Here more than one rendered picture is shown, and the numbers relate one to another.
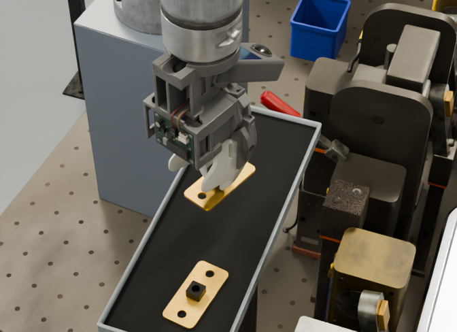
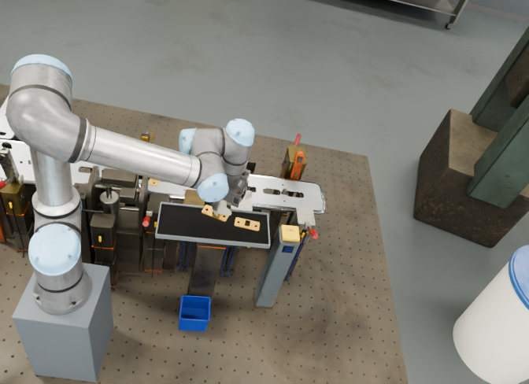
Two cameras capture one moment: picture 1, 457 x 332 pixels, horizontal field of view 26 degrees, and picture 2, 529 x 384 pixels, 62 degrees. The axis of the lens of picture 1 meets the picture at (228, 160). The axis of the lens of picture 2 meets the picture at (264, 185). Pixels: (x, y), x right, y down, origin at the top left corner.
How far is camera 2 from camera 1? 1.45 m
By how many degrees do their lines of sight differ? 76
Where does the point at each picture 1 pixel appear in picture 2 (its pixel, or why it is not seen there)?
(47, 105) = not seen: outside the picture
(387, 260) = (194, 195)
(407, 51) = (119, 176)
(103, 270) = (142, 362)
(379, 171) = (154, 201)
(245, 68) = not seen: hidden behind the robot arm
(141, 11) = (88, 286)
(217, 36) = not seen: hidden behind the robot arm
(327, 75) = (102, 221)
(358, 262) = (198, 202)
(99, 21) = (84, 315)
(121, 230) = (116, 363)
